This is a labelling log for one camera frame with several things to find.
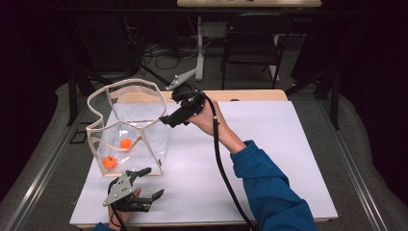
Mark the person's right hand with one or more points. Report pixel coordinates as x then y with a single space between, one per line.
210 120

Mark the aluminium floor rail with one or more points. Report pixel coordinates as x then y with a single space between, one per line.
362 192
32 192

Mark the white board sheet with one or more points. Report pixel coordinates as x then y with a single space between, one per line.
272 166

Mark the black folding chair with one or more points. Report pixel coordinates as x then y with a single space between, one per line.
250 41

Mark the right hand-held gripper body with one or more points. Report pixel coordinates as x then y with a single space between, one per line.
191 101

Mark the person's left hand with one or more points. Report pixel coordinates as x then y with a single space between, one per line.
120 220

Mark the black horizontal bar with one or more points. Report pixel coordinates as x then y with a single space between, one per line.
128 11

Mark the white-legged wooden desk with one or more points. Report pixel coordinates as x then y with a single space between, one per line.
200 48

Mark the wooden table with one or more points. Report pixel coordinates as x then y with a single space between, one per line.
256 95

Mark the black metal stand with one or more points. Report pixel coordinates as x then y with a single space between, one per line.
72 96
336 102

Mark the orange ping pong ball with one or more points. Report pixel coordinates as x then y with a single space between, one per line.
126 143
109 162

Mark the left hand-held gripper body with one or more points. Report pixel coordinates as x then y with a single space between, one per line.
121 192

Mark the clear plastic bag cream trim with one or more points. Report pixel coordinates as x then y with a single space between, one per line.
144 150

